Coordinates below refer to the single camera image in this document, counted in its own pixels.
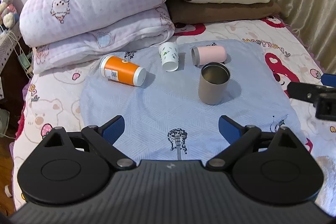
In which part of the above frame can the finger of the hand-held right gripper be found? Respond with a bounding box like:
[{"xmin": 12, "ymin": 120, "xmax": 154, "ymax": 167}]
[
  {"xmin": 287, "ymin": 81, "xmax": 324, "ymax": 104},
  {"xmin": 321, "ymin": 73, "xmax": 336, "ymax": 88}
]

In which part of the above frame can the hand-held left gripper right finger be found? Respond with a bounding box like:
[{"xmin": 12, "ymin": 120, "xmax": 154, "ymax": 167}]
[{"xmin": 206, "ymin": 115, "xmax": 300, "ymax": 171}]

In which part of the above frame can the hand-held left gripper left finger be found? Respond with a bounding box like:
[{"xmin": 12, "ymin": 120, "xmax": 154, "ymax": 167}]
[{"xmin": 39, "ymin": 115, "xmax": 137, "ymax": 171}]

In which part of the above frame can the orange cup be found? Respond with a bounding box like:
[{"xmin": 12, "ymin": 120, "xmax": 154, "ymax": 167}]
[{"xmin": 99, "ymin": 55, "xmax": 147, "ymax": 87}]

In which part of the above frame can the pink cup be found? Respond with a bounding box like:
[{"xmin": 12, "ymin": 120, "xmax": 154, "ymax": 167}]
[{"xmin": 191, "ymin": 46, "xmax": 227, "ymax": 66}]

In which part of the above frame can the white printed paper cup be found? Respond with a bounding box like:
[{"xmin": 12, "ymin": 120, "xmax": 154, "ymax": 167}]
[{"xmin": 159, "ymin": 42, "xmax": 180, "ymax": 72}]

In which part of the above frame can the grey metal cup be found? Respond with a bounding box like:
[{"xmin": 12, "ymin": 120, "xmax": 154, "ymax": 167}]
[{"xmin": 198, "ymin": 62, "xmax": 230, "ymax": 105}]

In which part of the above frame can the blue guitar print cloth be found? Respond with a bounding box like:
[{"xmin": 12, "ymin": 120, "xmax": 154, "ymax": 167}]
[{"xmin": 79, "ymin": 39, "xmax": 308, "ymax": 162}]

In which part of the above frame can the brown folded blanket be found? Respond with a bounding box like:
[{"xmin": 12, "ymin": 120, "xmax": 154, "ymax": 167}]
[{"xmin": 167, "ymin": 0, "xmax": 282, "ymax": 25}]

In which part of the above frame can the pink checked folded quilt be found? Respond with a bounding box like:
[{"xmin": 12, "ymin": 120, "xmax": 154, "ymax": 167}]
[{"xmin": 19, "ymin": 0, "xmax": 176, "ymax": 74}]

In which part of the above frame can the white perforated stand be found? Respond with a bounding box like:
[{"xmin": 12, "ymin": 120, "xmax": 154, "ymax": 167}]
[{"xmin": 0, "ymin": 21, "xmax": 23, "ymax": 65}]

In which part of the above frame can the grey plush toy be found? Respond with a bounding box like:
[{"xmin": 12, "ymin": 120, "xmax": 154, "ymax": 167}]
[{"xmin": 0, "ymin": 0, "xmax": 20, "ymax": 29}]

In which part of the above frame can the white cable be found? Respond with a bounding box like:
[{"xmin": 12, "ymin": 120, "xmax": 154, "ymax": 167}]
[{"xmin": 9, "ymin": 29, "xmax": 33, "ymax": 75}]

